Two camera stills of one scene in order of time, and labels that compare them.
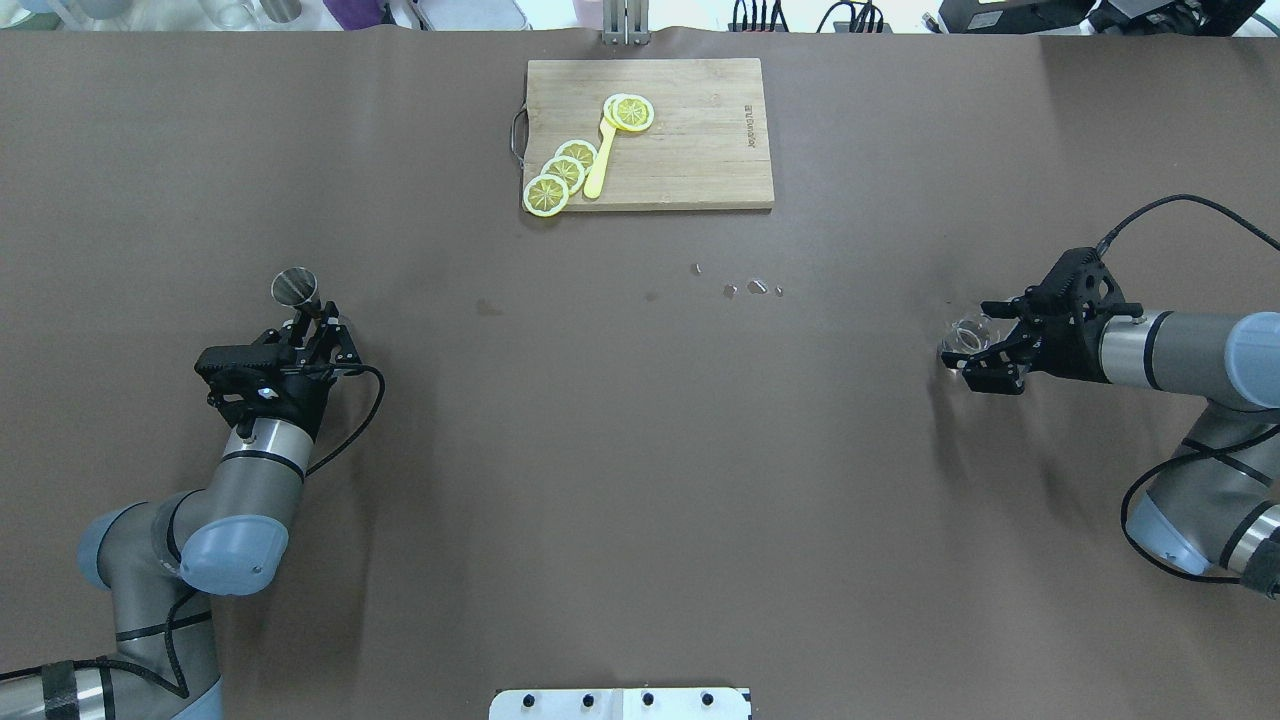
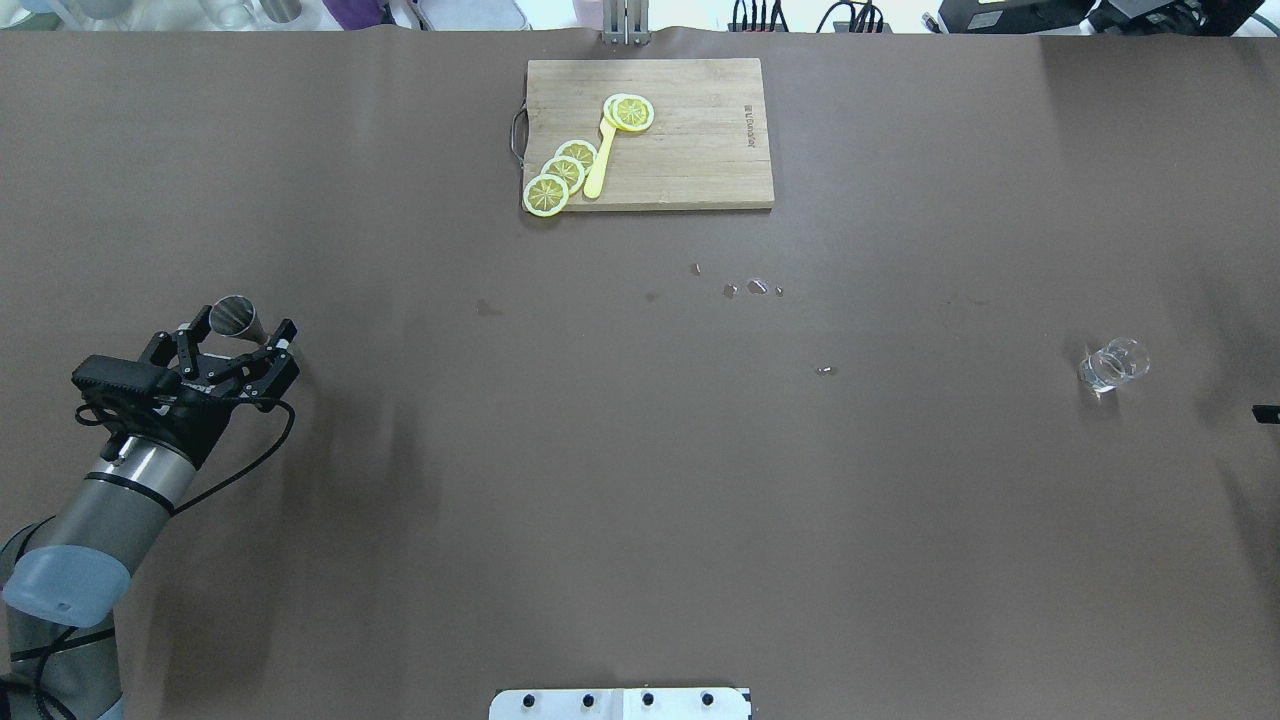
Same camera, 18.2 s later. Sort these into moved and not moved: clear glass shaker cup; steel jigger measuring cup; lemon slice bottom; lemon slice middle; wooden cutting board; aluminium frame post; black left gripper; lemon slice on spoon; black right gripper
Moved: steel jigger measuring cup; clear glass shaker cup; black left gripper; black right gripper
Not moved: wooden cutting board; lemon slice bottom; lemon slice on spoon; lemon slice middle; aluminium frame post
